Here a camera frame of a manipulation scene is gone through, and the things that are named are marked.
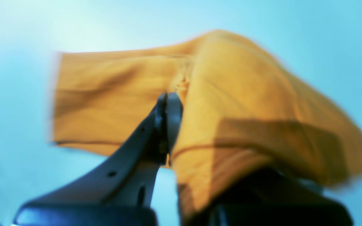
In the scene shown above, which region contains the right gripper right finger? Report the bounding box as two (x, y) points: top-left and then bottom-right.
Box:
(181, 168), (354, 226)

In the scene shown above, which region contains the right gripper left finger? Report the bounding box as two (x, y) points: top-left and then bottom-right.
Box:
(12, 93), (183, 226)

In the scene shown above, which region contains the orange T-shirt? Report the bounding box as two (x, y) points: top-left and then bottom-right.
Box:
(52, 30), (362, 225)

